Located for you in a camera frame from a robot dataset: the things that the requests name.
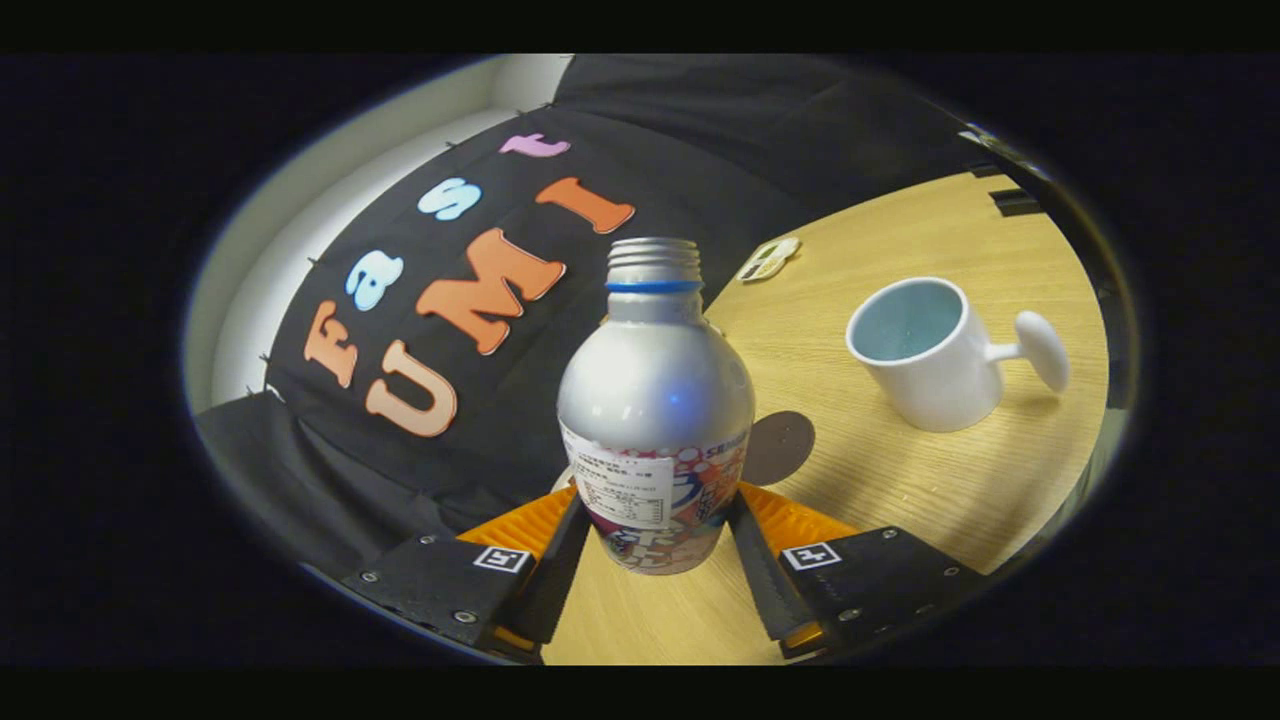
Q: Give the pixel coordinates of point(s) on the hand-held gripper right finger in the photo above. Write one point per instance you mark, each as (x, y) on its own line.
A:
(760, 580)

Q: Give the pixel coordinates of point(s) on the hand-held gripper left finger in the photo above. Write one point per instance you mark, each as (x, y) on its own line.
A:
(560, 570)

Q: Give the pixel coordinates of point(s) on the brown round coaster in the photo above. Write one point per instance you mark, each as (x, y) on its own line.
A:
(782, 445)

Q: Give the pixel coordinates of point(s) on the silver juice bottle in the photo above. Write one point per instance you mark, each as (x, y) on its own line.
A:
(655, 390)

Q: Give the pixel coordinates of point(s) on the white cup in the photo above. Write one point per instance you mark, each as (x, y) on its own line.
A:
(940, 385)

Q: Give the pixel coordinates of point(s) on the black backdrop cloth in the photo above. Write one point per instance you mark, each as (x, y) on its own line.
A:
(500, 420)

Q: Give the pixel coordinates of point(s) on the wooden table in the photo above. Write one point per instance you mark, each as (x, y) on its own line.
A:
(900, 480)

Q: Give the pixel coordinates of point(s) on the small white divided tray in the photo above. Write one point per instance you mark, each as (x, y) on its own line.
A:
(768, 260)

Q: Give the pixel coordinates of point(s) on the black table clamp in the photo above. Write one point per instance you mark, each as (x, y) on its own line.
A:
(1015, 202)
(986, 170)

